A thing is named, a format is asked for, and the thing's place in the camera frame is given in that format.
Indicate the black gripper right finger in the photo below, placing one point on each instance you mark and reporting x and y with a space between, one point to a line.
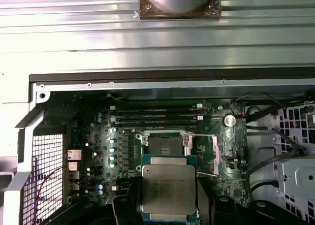
211 210

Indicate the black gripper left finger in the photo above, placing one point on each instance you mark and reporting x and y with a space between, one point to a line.
133 210

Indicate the silver CPU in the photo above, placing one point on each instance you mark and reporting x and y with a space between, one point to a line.
169 185

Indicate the CPU socket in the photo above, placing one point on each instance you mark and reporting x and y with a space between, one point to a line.
163 146

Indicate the RAM slot black clips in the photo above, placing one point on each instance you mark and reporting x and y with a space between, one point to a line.
157 123
157 112

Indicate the teal top capacitor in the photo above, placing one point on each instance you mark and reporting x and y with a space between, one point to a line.
112 165
113 149
113 140
112 158

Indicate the silver USB port stack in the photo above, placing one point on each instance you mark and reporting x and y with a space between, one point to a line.
73 166

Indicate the silver network port block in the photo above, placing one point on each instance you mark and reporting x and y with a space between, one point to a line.
73 154

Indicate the round coin battery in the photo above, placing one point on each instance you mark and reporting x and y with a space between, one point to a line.
229 120

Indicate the blue serial port connector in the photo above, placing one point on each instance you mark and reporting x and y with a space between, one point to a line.
76 136

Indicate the grey metal drive cage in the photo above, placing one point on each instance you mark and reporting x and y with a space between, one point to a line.
302 175

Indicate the green motherboard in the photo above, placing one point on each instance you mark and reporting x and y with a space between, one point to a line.
214 111

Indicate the black PC case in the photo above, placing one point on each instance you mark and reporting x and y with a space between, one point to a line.
157 77

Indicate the brown square base plate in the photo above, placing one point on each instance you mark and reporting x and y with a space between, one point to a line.
177 15

